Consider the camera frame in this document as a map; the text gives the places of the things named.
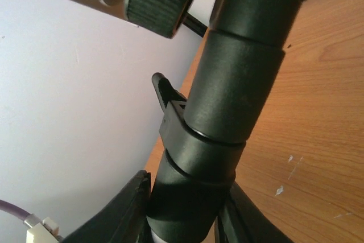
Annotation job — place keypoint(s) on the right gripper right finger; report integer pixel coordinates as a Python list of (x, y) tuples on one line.
[(240, 220)]

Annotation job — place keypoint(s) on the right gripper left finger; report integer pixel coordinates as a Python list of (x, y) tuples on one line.
[(123, 219)]

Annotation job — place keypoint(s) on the lilac music stand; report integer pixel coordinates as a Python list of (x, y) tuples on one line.
[(205, 133)]

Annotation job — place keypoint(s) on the black aluminium frame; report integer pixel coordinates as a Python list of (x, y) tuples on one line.
[(195, 25)]

